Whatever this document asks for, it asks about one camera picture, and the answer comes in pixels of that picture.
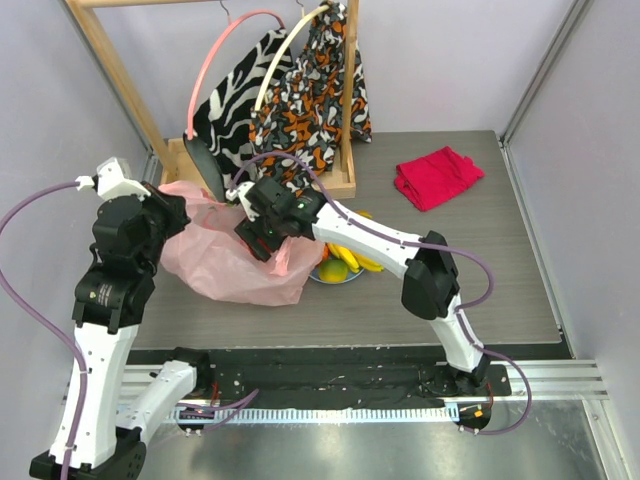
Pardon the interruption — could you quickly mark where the pink peach plastic bag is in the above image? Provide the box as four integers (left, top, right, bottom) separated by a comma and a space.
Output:
159, 181, 324, 306

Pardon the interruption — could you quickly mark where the yellow banana bunch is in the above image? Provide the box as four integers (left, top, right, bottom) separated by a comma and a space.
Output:
327, 209, 386, 274

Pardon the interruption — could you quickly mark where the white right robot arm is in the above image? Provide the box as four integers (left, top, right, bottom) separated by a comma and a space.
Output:
227, 177, 490, 395

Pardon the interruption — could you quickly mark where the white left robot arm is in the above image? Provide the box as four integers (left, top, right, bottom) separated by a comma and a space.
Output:
29, 183, 214, 479

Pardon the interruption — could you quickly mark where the light blue plate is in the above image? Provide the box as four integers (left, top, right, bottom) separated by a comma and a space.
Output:
309, 259, 363, 285

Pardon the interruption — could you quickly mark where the wooden clothes rack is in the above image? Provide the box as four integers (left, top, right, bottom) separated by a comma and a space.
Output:
64, 1, 360, 199

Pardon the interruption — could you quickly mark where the green orange citrus fruit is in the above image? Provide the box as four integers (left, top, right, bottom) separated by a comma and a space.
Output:
317, 259, 350, 283

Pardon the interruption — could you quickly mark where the orange camouflage cloth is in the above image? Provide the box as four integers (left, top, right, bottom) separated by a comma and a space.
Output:
249, 1, 347, 195

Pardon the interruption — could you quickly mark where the pink clothes hanger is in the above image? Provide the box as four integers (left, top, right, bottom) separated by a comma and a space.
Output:
185, 8, 287, 141

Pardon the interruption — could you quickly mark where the zebra pattern cloth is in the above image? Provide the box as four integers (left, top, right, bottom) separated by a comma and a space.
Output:
183, 28, 288, 201

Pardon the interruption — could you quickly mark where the red folded cloth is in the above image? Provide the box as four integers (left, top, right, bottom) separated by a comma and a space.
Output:
394, 146, 485, 212

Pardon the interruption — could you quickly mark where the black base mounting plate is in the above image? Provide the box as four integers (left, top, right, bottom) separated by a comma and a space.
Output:
127, 344, 574, 409

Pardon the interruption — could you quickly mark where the cream clothes hanger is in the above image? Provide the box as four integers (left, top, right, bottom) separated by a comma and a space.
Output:
254, 3, 331, 113

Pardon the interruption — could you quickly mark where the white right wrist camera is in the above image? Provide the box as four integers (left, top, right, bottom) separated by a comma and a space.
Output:
226, 181, 260, 222

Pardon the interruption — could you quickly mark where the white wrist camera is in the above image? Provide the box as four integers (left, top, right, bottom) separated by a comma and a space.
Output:
76, 157, 150, 201
226, 181, 260, 222

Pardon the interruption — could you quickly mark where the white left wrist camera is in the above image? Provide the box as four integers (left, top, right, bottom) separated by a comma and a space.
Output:
76, 157, 150, 201

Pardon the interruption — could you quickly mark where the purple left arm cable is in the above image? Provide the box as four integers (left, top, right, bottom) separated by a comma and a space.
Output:
0, 180, 96, 480

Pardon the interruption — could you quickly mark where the aluminium frame rail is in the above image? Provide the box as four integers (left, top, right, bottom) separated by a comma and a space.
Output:
64, 359, 611, 426

